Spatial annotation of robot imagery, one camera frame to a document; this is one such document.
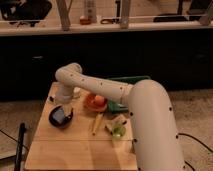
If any grey blue sponge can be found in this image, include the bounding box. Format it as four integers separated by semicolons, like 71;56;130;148
53;107;65;123

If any green cup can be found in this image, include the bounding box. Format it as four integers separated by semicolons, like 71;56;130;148
112;123;126;138

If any green tray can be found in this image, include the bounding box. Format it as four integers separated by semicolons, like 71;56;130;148
107;76;149;114

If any black office chair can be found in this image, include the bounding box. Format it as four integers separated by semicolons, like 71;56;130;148
0;0;52;27

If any wooden table leg left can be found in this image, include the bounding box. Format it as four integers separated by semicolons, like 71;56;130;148
56;0;70;31

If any wooden table leg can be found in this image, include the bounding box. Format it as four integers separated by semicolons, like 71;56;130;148
56;0;70;31
120;0;131;29

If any yellow banana toy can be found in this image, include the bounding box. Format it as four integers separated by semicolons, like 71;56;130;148
92;113;104;136

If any wooden table leg right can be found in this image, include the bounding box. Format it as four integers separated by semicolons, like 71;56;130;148
120;0;131;29

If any dark purple bowl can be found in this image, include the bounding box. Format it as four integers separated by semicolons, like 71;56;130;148
48;106;73;129

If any red object on floor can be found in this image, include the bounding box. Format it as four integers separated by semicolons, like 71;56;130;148
79;16;92;25

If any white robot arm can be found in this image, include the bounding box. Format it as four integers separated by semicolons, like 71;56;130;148
55;63;185;171

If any orange ball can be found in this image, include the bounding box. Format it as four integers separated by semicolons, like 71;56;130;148
95;95;106;105

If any black pole stand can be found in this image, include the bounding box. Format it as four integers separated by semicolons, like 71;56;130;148
14;123;26;171

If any tan wooden block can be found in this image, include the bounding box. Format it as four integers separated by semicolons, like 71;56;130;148
105;115;127;135

